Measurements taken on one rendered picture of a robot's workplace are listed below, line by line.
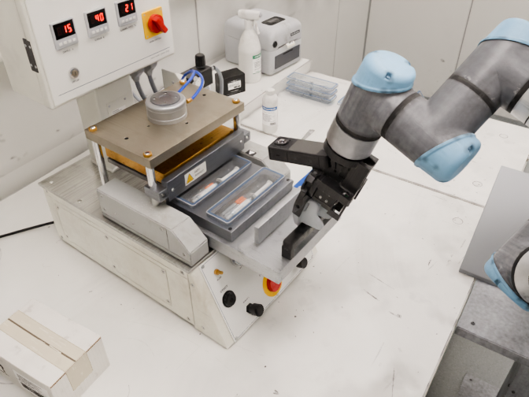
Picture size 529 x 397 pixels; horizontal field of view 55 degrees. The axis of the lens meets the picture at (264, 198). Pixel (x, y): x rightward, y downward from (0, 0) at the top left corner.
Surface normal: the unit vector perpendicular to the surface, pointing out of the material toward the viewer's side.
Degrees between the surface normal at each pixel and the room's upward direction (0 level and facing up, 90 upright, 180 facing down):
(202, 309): 90
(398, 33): 90
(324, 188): 89
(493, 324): 0
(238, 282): 65
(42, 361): 2
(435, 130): 46
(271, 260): 0
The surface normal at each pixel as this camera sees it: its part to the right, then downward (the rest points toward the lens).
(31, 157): 0.84, 0.34
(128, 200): 0.00, -0.78
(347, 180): -0.55, 0.51
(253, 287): 0.73, 0.00
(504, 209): -0.39, -0.18
